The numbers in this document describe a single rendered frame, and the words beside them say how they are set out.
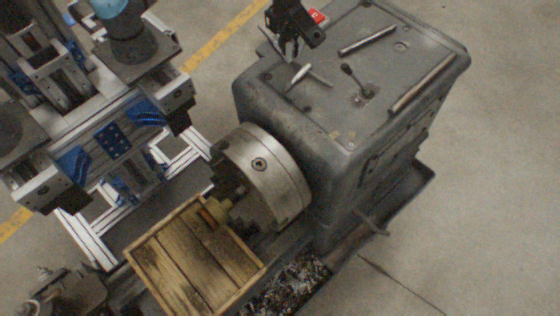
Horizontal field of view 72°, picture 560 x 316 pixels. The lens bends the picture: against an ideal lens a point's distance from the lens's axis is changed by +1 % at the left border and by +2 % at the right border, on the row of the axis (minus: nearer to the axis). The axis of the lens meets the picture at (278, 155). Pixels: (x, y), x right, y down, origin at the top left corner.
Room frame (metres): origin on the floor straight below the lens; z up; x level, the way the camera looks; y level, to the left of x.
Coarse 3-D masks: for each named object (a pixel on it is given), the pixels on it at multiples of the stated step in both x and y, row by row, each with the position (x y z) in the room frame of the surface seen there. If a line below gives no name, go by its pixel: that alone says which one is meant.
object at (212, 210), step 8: (208, 200) 0.43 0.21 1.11; (216, 200) 0.43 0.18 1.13; (224, 200) 0.43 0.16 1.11; (200, 208) 0.41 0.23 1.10; (208, 208) 0.41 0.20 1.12; (216, 208) 0.40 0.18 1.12; (224, 208) 0.40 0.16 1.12; (232, 208) 0.41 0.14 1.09; (200, 216) 0.39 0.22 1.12; (208, 216) 0.38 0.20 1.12; (216, 216) 0.38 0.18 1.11; (224, 216) 0.39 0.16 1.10; (208, 224) 0.36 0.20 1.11; (216, 224) 0.37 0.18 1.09; (224, 224) 0.37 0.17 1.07
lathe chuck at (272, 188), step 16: (240, 144) 0.53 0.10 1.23; (256, 144) 0.53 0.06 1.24; (240, 160) 0.48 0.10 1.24; (272, 160) 0.48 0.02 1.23; (240, 176) 0.47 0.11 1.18; (256, 176) 0.44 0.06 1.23; (272, 176) 0.44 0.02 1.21; (288, 176) 0.44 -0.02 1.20; (256, 192) 0.42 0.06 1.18; (272, 192) 0.40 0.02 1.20; (288, 192) 0.41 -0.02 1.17; (272, 208) 0.37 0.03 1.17; (288, 208) 0.38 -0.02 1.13
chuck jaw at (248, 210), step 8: (248, 200) 0.43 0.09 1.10; (240, 208) 0.41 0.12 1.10; (248, 208) 0.40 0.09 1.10; (256, 208) 0.40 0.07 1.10; (232, 216) 0.38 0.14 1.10; (240, 216) 0.38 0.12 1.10; (248, 216) 0.38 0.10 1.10; (256, 216) 0.38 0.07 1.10; (264, 216) 0.38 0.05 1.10; (248, 224) 0.36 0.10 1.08; (256, 224) 0.37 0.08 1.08; (264, 224) 0.35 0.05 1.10; (272, 224) 0.36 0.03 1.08; (280, 224) 0.36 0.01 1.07; (264, 232) 0.34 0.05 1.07
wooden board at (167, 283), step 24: (168, 216) 0.48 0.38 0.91; (144, 240) 0.41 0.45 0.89; (168, 240) 0.40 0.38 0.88; (192, 240) 0.40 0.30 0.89; (216, 240) 0.39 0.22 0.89; (240, 240) 0.38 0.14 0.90; (144, 264) 0.33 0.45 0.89; (168, 264) 0.33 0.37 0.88; (192, 264) 0.32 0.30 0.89; (216, 264) 0.31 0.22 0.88; (240, 264) 0.31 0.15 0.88; (168, 288) 0.25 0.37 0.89; (192, 288) 0.25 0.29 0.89; (216, 288) 0.24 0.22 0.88; (240, 288) 0.23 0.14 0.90; (168, 312) 0.18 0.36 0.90; (192, 312) 0.18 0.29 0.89; (216, 312) 0.17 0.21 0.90
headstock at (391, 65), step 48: (336, 0) 1.04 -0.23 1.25; (384, 0) 1.02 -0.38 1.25; (336, 48) 0.83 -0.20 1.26; (384, 48) 0.81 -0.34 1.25; (432, 48) 0.80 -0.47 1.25; (240, 96) 0.71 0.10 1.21; (288, 96) 0.66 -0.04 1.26; (336, 96) 0.65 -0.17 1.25; (384, 96) 0.64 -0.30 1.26; (432, 96) 0.64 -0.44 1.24; (288, 144) 0.54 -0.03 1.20; (336, 144) 0.50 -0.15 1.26; (384, 144) 0.54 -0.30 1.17; (336, 192) 0.41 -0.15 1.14
